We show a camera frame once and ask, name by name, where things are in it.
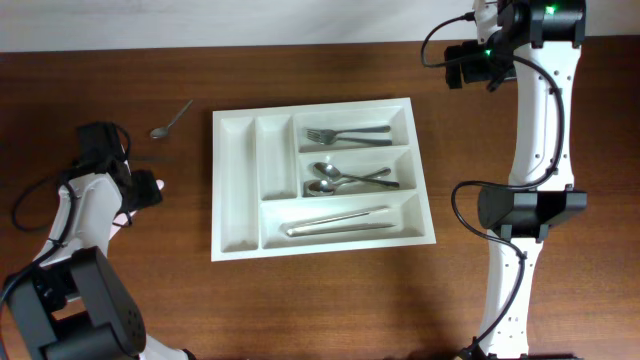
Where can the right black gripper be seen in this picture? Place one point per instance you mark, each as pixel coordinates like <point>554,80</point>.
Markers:
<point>461,65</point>

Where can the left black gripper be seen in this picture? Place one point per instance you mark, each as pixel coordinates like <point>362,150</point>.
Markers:
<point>145,189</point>

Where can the pink plastic knife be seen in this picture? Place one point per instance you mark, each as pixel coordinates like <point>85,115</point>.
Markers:
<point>144,192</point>

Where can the long steel tongs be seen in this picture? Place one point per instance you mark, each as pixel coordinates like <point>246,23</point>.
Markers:
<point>358,220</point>

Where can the steel tablespoon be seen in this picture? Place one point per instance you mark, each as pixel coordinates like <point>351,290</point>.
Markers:
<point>327,188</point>
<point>331,173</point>

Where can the steel fork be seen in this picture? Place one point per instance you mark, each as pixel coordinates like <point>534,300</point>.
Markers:
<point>325,139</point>
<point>379,129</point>

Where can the small dark teaspoon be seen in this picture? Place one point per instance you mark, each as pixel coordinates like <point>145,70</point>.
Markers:
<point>152,159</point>

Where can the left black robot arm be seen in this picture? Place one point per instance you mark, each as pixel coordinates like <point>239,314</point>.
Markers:
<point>68,302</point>

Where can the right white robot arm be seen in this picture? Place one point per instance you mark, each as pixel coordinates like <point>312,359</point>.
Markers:
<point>538,43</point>

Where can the small steel teaspoon upper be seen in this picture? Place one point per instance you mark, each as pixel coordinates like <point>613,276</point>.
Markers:
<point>163,131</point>

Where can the white plastic cutlery tray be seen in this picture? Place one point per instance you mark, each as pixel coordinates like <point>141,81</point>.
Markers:
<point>317,178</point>

